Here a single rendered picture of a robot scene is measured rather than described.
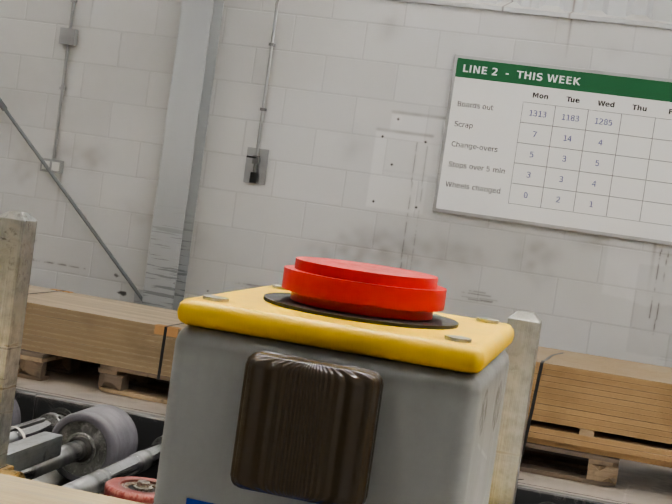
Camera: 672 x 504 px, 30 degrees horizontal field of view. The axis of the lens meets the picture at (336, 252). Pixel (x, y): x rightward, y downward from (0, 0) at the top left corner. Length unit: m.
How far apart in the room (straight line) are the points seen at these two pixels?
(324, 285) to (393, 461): 0.04
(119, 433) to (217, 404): 1.69
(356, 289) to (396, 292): 0.01
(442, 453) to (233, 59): 7.64
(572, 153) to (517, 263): 0.72
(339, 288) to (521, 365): 1.10
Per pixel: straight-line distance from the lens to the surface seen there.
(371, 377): 0.26
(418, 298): 0.29
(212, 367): 0.28
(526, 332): 1.38
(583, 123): 7.45
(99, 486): 1.76
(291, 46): 7.80
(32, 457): 1.79
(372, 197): 7.60
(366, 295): 0.29
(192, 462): 0.29
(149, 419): 2.07
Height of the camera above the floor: 1.25
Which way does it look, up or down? 3 degrees down
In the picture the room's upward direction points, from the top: 8 degrees clockwise
